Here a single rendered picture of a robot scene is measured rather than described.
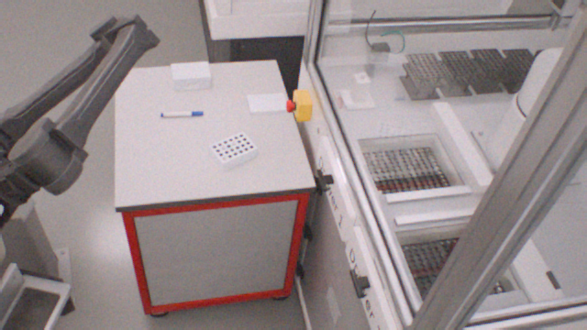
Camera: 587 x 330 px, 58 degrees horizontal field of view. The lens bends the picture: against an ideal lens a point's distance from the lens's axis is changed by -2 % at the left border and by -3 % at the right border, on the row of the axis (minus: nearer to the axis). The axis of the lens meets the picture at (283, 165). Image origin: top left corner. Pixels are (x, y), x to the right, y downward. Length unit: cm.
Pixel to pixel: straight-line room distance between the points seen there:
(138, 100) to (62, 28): 186
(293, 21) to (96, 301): 133
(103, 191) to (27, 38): 135
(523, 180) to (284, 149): 107
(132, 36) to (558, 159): 84
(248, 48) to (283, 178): 68
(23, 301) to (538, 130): 91
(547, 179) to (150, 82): 149
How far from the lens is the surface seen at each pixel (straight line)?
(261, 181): 161
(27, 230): 194
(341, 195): 139
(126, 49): 116
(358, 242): 131
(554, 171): 70
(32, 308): 112
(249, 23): 204
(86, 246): 245
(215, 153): 163
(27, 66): 343
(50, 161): 99
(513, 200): 76
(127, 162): 168
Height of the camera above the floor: 198
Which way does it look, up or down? 47 degrees down
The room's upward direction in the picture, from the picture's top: 7 degrees clockwise
